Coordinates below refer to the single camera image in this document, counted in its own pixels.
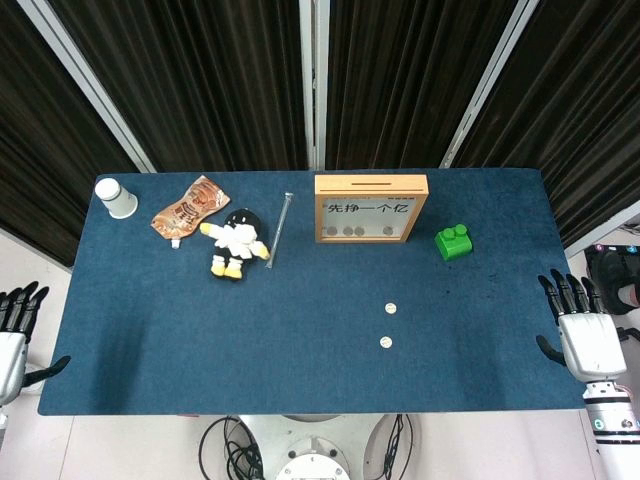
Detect orange snack pouch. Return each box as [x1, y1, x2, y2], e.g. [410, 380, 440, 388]
[150, 174, 232, 250]

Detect dark pleated curtain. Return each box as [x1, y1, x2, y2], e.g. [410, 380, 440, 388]
[324, 0, 521, 171]
[0, 0, 139, 269]
[47, 0, 309, 174]
[449, 0, 640, 249]

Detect white paper cup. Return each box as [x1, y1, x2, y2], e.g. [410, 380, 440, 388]
[94, 175, 139, 220]

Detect grey metal frame post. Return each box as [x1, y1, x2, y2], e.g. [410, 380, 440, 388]
[17, 0, 157, 174]
[439, 0, 541, 170]
[564, 199, 640, 259]
[298, 0, 331, 170]

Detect blue table mat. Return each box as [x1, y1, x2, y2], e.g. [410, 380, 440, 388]
[37, 168, 586, 416]

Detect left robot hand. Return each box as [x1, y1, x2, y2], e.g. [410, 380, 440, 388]
[0, 280, 71, 407]

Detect black white plush toy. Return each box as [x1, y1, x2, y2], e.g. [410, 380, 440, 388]
[199, 207, 272, 281]

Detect wooden coin box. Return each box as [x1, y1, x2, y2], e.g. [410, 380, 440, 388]
[314, 173, 430, 245]

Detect black cable bundle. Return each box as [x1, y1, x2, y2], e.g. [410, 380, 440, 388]
[198, 414, 266, 480]
[379, 413, 416, 480]

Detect green toy block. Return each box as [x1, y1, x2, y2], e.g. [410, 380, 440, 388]
[433, 225, 475, 262]

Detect black shoe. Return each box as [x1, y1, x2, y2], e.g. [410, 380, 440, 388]
[597, 252, 640, 316]

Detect black box with stickers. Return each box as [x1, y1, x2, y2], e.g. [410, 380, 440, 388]
[584, 243, 640, 281]

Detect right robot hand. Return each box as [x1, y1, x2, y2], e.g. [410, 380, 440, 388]
[535, 269, 629, 384]

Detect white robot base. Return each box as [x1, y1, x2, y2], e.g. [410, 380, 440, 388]
[238, 413, 401, 480]

